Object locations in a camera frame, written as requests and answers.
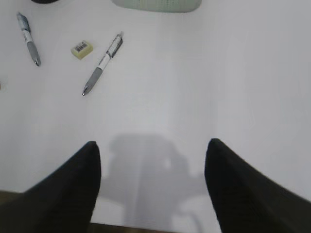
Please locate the green woven plastic basket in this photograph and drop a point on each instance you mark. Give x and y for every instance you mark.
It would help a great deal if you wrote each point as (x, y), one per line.
(170, 6)

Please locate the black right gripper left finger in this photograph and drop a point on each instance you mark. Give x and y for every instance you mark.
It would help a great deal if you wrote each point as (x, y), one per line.
(61, 203)

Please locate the yellow eraser right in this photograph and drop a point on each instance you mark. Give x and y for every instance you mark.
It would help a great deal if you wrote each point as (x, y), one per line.
(82, 49)

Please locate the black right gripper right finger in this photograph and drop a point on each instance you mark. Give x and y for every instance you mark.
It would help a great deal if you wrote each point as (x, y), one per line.
(246, 201)

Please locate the blue grey ballpoint pen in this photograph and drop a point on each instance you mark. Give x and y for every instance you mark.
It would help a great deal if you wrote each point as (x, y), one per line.
(26, 30)

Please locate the grey clear ballpoint pen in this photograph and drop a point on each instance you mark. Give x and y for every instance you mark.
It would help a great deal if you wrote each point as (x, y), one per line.
(98, 71)

